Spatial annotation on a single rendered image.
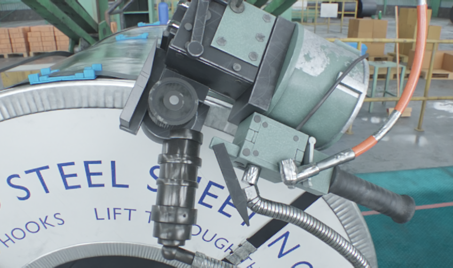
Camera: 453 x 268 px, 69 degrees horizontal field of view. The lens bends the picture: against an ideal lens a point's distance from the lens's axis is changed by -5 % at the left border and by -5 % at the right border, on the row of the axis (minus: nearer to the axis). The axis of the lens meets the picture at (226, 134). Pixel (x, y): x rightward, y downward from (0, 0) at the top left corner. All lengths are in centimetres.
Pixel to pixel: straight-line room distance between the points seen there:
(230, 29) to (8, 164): 45
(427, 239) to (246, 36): 239
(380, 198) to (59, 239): 56
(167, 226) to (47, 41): 1153
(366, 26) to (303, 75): 916
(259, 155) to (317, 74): 12
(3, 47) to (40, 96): 1181
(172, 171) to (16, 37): 1184
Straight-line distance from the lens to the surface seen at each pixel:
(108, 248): 72
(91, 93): 59
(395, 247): 253
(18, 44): 1221
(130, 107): 40
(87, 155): 63
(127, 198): 65
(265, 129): 41
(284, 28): 46
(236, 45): 42
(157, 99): 41
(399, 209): 53
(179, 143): 45
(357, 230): 77
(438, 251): 262
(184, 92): 42
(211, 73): 43
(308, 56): 42
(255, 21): 45
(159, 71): 46
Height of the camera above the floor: 148
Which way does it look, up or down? 21 degrees down
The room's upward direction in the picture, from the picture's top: straight up
